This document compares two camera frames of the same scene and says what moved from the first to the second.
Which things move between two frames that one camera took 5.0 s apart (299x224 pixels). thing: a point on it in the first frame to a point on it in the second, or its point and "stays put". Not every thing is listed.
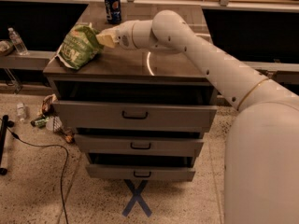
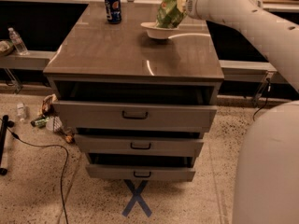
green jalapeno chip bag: [80, 46] to [168, 16]
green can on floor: [39, 122] stays put
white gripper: [123, 36] to [196, 4]
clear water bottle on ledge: [18, 42] stays put
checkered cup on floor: [53, 123] stays put
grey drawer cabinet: [137, 115] stays put
